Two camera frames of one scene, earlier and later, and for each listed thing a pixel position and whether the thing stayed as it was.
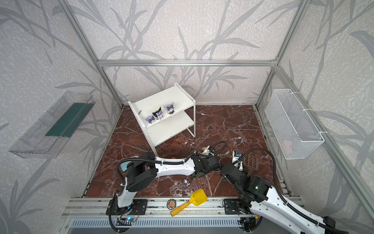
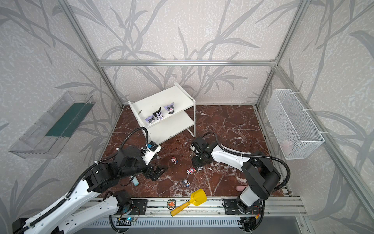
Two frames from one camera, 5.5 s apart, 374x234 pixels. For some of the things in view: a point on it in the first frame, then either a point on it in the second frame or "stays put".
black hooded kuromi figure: x=158 y=113 stays put
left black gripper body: x=213 y=163 -> x=150 y=171
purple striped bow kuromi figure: x=169 y=107 stays put
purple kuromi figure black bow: x=150 y=119 stays put
